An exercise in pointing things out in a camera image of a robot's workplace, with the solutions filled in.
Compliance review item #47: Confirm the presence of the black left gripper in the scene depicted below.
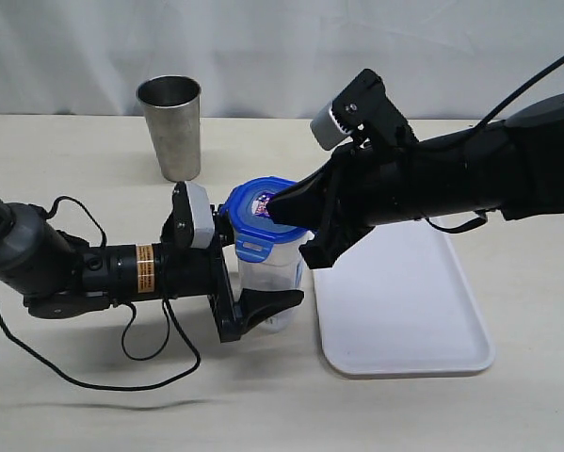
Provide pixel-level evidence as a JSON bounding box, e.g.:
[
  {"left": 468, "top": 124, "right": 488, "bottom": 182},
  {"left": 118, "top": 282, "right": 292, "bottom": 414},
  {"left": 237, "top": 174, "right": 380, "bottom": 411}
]
[{"left": 158, "top": 204, "right": 304, "bottom": 343}]

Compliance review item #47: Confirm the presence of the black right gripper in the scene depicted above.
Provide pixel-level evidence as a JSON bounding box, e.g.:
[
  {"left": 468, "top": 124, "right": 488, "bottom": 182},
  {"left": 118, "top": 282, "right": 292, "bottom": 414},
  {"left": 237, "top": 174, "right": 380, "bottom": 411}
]
[{"left": 267, "top": 144, "right": 399, "bottom": 269}]

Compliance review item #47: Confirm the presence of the clear plastic tall container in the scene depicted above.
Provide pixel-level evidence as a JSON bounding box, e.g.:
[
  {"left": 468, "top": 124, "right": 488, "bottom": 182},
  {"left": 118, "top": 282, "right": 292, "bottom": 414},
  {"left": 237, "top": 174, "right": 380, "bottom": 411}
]
[{"left": 236, "top": 230, "right": 311, "bottom": 334}]

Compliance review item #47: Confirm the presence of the blue container lid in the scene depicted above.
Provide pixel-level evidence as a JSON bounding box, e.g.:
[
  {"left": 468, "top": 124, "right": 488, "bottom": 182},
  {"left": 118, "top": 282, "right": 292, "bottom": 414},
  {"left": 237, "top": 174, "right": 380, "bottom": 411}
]
[{"left": 219, "top": 176, "right": 310, "bottom": 264}]

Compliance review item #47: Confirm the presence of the stainless steel cup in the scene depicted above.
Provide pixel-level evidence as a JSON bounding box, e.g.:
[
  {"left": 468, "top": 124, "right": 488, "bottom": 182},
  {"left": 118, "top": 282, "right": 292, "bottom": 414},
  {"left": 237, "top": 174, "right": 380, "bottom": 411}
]
[{"left": 136, "top": 74, "right": 201, "bottom": 182}]

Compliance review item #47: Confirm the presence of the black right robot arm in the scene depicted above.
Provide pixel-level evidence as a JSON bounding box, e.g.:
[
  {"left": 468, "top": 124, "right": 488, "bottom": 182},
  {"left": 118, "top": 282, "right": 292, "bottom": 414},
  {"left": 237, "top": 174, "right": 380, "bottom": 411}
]
[{"left": 266, "top": 93, "right": 564, "bottom": 269}]

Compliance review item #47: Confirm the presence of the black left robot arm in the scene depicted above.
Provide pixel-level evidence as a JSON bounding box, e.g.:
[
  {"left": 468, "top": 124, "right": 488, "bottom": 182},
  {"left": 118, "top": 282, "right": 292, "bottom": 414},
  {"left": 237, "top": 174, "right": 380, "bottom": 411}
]
[{"left": 0, "top": 182, "right": 304, "bottom": 342}]

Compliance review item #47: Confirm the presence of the white plastic tray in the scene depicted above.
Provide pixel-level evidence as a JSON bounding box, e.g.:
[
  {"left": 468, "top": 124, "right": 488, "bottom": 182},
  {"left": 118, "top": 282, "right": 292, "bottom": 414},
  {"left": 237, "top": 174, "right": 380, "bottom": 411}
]
[{"left": 313, "top": 221, "right": 495, "bottom": 379}]

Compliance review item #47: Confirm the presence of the white backdrop curtain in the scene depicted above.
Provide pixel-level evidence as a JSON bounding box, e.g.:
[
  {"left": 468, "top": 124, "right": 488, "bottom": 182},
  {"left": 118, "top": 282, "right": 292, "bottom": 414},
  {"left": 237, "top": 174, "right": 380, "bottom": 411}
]
[{"left": 0, "top": 1, "right": 564, "bottom": 119}]

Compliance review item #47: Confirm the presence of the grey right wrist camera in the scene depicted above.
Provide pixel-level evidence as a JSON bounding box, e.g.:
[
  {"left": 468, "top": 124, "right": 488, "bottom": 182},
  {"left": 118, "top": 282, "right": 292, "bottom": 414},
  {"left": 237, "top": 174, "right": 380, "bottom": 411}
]
[{"left": 309, "top": 68, "right": 414, "bottom": 152}]

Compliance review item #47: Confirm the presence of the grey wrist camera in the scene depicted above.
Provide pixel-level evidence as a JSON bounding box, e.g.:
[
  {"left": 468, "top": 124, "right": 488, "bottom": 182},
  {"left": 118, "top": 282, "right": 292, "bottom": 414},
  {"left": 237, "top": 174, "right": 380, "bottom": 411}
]
[
  {"left": 171, "top": 181, "right": 215, "bottom": 250},
  {"left": 309, "top": 68, "right": 414, "bottom": 152}
]

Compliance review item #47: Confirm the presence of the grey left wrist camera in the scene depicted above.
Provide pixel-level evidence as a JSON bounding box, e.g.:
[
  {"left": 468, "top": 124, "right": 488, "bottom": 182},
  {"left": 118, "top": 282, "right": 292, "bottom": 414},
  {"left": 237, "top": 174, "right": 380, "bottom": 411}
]
[{"left": 171, "top": 181, "right": 215, "bottom": 250}]

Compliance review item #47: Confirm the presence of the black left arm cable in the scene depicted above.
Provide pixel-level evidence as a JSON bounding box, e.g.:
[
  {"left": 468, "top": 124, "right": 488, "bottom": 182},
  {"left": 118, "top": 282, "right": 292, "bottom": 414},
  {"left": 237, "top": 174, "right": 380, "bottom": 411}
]
[{"left": 0, "top": 195, "right": 202, "bottom": 391}]

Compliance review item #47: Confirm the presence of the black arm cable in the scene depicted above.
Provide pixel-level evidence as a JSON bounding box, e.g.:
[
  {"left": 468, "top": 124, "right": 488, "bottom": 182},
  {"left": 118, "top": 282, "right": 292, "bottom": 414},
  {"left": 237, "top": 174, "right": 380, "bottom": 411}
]
[
  {"left": 422, "top": 41, "right": 564, "bottom": 234},
  {"left": 0, "top": 195, "right": 202, "bottom": 391}
]

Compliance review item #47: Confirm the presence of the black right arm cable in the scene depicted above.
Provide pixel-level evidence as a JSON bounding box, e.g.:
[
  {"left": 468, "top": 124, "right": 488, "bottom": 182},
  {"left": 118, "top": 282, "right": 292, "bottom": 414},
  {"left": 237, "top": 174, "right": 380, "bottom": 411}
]
[{"left": 422, "top": 41, "right": 564, "bottom": 234}]

